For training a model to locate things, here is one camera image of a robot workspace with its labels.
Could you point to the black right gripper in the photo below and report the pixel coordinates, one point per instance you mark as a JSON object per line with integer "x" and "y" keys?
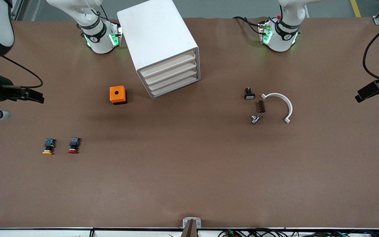
{"x": 4, "y": 88}

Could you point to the red push button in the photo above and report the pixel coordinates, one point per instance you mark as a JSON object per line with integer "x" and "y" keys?
{"x": 73, "y": 150}

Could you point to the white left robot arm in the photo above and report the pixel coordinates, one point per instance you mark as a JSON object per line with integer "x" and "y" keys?
{"x": 280, "y": 39}

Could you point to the yellow push button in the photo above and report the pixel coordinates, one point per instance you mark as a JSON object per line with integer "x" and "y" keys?
{"x": 47, "y": 151}

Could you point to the orange box with hole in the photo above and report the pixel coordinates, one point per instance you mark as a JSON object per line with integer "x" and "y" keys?
{"x": 117, "y": 93}

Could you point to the white curved plastic piece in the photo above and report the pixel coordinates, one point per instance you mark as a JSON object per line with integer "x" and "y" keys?
{"x": 288, "y": 103}

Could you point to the brown terminal block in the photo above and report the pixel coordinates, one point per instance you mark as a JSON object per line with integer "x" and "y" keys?
{"x": 261, "y": 106}

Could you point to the brown table cover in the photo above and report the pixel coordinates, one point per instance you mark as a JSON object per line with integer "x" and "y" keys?
{"x": 189, "y": 171}

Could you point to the metal key switch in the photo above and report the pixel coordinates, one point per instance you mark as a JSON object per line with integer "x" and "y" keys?
{"x": 256, "y": 119}

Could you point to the white table edge rail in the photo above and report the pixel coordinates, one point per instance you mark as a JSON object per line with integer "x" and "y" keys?
{"x": 44, "y": 232}

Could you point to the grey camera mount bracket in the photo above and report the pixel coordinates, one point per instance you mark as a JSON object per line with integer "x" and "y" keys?
{"x": 191, "y": 223}

